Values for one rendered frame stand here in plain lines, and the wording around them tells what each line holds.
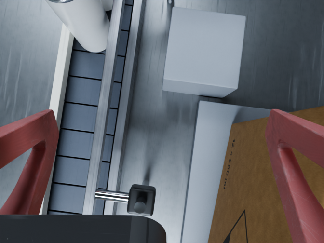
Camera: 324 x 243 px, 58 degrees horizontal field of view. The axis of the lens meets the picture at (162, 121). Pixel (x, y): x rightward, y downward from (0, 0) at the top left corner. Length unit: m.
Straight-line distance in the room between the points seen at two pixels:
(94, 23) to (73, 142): 0.17
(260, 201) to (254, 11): 0.34
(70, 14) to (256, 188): 0.25
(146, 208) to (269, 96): 0.28
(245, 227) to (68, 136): 0.26
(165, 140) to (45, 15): 0.28
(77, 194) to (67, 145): 0.07
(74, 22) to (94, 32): 0.04
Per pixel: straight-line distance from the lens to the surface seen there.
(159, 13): 0.51
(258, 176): 0.31
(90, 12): 0.33
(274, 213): 0.27
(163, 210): 0.48
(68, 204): 0.45
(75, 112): 0.44
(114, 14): 0.37
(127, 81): 0.43
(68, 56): 0.42
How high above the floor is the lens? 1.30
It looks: 86 degrees down
